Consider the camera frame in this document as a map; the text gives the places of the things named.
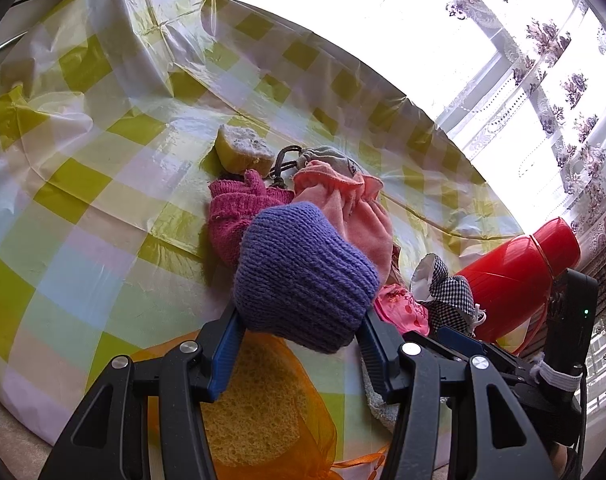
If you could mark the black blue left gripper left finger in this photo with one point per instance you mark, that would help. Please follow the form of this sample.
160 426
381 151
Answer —
107 435

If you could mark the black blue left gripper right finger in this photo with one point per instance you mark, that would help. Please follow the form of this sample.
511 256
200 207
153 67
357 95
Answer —
492 436

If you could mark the purple knitted hat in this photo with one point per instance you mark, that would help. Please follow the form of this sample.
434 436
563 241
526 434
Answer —
297 278

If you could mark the magenta knitted sock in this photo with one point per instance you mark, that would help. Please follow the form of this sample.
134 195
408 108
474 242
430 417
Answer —
233 206

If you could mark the pink terry cloth pouch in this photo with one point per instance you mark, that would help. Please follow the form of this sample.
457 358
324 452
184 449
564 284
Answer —
351 206

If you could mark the orange mesh bag with sponge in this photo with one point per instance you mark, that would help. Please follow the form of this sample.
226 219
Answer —
289 413

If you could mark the red thermos bottle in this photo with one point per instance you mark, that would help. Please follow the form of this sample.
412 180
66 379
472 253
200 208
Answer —
513 281

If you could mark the black white gingham pouch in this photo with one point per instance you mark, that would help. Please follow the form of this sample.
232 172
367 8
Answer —
447 298

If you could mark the brown drape curtain right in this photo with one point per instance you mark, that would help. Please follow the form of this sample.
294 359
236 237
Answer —
593 262

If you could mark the pink patterned small pouch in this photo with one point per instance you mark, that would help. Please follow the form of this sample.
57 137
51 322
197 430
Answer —
396 305

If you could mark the yellow worn sponge block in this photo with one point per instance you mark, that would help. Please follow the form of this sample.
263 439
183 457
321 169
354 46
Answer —
240 149

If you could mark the checkered plastic tablecloth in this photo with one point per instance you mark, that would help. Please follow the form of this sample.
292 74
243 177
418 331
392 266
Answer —
109 111

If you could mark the floral lace curtain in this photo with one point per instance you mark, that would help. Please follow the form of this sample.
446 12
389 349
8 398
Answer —
533 119

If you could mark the grey drawstring pouch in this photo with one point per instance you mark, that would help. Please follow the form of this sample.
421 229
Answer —
294 157

